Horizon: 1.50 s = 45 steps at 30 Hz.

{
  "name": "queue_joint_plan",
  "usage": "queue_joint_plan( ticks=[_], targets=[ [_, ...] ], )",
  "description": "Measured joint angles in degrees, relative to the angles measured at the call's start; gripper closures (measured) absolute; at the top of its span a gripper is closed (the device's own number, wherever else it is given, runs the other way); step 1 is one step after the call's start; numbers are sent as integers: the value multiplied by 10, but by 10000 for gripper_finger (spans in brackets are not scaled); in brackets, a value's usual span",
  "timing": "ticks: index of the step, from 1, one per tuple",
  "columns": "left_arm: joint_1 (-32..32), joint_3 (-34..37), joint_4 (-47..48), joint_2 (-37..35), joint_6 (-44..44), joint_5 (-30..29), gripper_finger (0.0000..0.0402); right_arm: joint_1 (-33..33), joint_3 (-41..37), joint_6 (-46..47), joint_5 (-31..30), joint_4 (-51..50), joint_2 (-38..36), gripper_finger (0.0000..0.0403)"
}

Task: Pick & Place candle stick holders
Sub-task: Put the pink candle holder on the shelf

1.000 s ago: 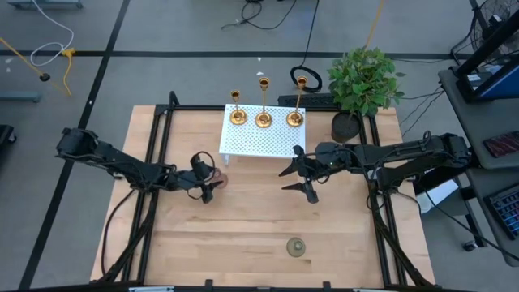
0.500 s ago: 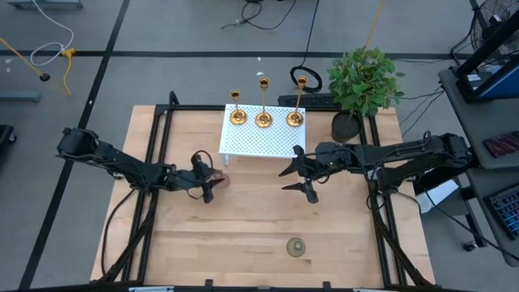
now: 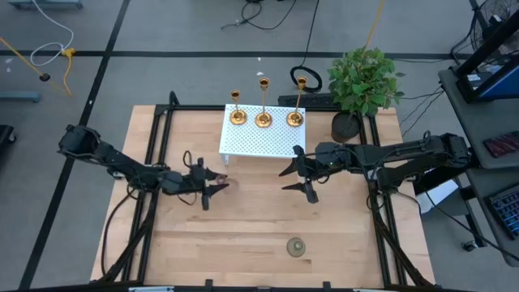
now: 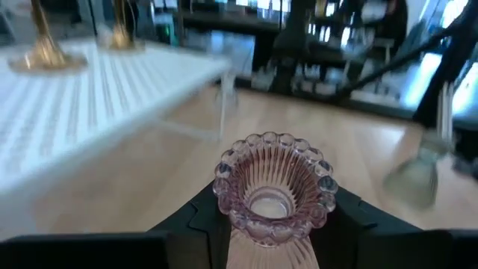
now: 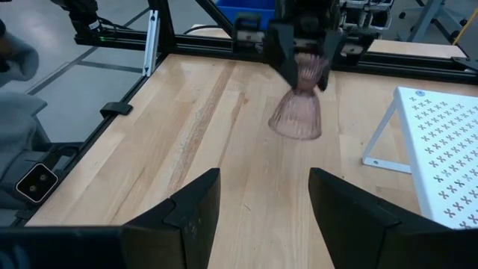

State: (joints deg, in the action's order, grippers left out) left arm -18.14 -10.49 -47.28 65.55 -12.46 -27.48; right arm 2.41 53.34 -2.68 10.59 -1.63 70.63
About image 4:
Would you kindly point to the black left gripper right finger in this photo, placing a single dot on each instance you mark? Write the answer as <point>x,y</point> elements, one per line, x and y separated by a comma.
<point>392,250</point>

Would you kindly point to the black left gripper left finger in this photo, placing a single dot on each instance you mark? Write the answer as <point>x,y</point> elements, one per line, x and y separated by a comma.
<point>112,254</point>

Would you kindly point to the pink ribbed glass candle holder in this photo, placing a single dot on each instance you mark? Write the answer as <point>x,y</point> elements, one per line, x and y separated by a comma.
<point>272,231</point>

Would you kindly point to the short gold candlestick holder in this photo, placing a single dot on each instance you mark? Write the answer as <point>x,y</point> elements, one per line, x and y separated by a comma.
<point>45,56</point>

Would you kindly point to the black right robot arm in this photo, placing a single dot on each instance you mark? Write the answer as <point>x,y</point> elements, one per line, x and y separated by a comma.
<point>289,45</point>

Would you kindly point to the clear glass candle holder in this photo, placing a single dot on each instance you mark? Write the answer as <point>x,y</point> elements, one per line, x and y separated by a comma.
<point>414,179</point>

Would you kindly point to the white patterned mat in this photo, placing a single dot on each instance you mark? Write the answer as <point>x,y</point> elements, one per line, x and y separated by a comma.
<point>74,108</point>

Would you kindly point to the tall gold candlestick holder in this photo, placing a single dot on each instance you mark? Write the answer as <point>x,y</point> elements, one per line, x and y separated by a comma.
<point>120,39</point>

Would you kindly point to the computer with green lights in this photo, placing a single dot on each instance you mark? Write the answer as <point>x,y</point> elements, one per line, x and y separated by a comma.
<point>166,30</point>

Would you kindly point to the black desk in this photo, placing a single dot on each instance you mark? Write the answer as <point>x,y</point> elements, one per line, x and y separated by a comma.
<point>242,30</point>

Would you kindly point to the black base frame rail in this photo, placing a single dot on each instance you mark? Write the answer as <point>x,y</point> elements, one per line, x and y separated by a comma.
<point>373,106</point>

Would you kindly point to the black frame post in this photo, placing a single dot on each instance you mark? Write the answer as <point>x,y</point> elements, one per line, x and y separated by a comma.
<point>444,74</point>

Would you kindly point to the black diagonal frame brace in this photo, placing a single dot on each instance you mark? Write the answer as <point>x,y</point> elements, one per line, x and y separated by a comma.
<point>396,61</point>

